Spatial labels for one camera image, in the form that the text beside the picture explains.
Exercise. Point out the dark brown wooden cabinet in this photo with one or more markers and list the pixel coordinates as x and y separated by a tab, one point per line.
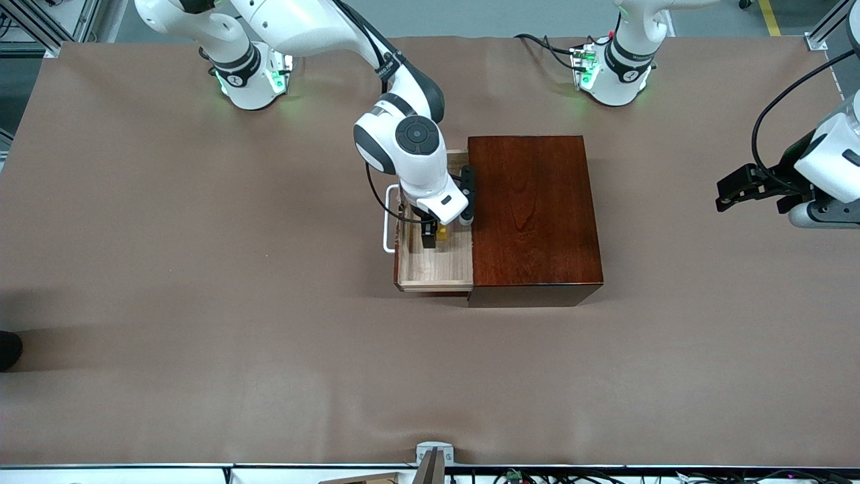
537	222

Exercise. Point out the grey metal clamp bracket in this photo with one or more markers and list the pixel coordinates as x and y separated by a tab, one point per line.
434	449

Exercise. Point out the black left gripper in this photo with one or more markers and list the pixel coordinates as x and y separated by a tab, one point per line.
787	172

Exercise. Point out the grey upright post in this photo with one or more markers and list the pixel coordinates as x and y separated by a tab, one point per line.
430	470

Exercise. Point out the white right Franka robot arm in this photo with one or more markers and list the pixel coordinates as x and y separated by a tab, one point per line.
416	168

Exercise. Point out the light wooden board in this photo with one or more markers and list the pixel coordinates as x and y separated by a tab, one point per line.
363	479

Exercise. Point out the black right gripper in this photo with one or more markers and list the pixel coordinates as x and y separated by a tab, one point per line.
427	234

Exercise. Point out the aluminium frame profile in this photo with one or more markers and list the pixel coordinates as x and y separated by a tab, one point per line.
40	27
830	27

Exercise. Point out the brown table cover sheet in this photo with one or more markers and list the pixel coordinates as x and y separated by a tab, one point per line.
269	376

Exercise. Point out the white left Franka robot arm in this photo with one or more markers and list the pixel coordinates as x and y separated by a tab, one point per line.
621	81

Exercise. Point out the yellow block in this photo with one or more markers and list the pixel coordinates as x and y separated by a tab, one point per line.
441	234

